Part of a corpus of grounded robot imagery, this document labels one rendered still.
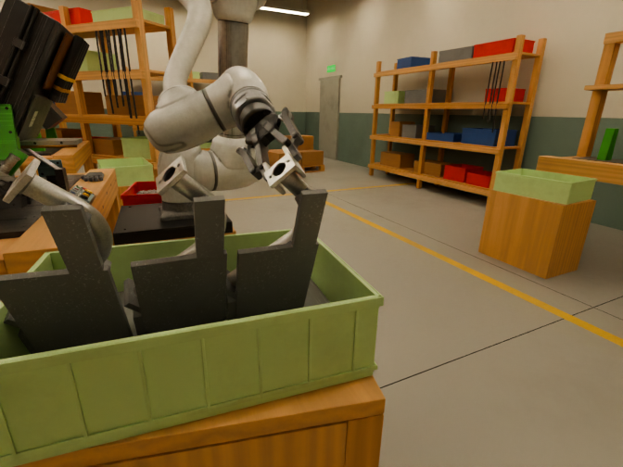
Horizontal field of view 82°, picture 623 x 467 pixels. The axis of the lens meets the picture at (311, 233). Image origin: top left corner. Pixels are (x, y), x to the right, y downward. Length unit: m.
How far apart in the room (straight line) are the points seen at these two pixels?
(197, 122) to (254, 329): 0.48
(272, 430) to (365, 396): 0.17
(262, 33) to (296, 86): 1.69
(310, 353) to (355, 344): 0.09
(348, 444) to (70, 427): 0.44
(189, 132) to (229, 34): 0.57
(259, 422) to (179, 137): 0.60
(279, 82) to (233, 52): 10.26
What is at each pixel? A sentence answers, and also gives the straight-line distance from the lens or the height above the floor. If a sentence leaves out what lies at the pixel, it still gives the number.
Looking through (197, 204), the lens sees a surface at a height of 1.13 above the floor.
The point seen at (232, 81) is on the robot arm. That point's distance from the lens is 0.86.
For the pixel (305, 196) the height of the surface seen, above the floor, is 1.13.
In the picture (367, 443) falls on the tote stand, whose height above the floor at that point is 0.69.
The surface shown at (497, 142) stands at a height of 0.91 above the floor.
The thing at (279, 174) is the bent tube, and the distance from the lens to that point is 0.61.
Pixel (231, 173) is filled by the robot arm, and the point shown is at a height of 1.04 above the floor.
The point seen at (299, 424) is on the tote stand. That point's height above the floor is 0.76.
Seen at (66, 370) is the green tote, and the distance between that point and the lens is 0.61.
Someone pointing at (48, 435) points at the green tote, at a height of 0.83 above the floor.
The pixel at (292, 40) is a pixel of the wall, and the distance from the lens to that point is 11.90.
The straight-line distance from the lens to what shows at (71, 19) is 5.26.
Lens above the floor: 1.26
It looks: 19 degrees down
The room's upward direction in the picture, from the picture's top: 1 degrees clockwise
